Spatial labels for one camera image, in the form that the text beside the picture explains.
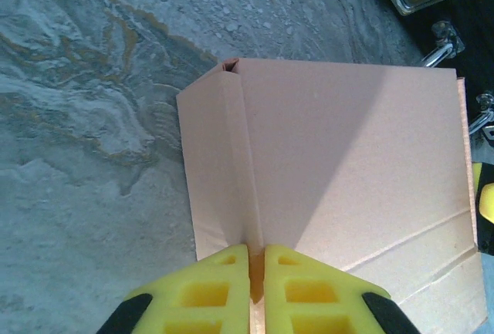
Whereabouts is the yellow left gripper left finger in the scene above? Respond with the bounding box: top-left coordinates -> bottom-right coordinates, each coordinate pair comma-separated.
96,244 -> 251,334

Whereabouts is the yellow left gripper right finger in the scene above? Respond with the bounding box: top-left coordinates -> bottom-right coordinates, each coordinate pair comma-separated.
264,244 -> 416,334

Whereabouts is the brown cardboard box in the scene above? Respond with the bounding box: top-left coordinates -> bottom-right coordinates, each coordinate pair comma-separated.
175,57 -> 488,334

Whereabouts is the black case with metal latches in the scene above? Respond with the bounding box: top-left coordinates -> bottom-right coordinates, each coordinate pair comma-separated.
357,0 -> 494,165

